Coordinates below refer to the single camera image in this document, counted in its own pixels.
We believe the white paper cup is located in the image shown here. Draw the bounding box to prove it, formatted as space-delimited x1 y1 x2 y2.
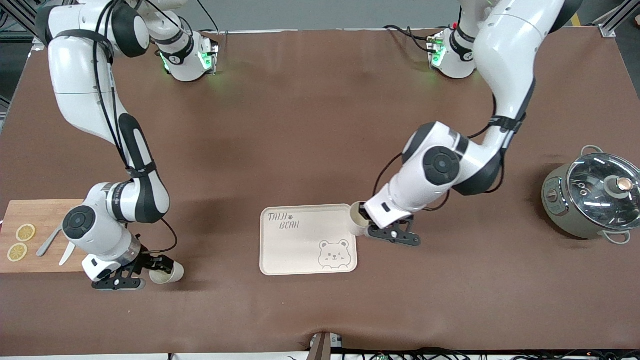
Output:
348 201 373 237
149 260 185 285

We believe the cream bear print tray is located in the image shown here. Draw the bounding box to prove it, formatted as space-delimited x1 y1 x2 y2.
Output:
259 203 358 276

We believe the white plastic knife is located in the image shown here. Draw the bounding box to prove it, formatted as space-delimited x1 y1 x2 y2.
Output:
58 242 77 267

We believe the grey plastic knife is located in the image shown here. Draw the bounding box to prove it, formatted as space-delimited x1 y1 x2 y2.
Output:
36 224 64 258

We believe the wooden cutting board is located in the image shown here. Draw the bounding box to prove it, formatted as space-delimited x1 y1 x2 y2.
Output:
0 199 87 274

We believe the brown table cloth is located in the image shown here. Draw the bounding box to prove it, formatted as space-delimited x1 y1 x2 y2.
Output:
0 27 640 357

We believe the grey-green electric pot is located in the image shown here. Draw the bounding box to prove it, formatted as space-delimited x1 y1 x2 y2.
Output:
541 145 640 245

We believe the glass pot lid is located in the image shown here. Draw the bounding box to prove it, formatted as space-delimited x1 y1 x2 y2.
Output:
566 153 640 232

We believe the camera mount post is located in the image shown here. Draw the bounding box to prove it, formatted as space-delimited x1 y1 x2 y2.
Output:
307 331 344 360

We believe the black base cable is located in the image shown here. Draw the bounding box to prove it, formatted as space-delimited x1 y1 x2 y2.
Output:
196 0 225 35
383 24 437 54

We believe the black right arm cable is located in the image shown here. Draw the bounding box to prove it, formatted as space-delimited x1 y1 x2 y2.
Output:
92 0 179 254

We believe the aluminium frame profile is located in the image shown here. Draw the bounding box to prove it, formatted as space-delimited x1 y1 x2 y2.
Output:
597 0 640 39
0 0 51 51

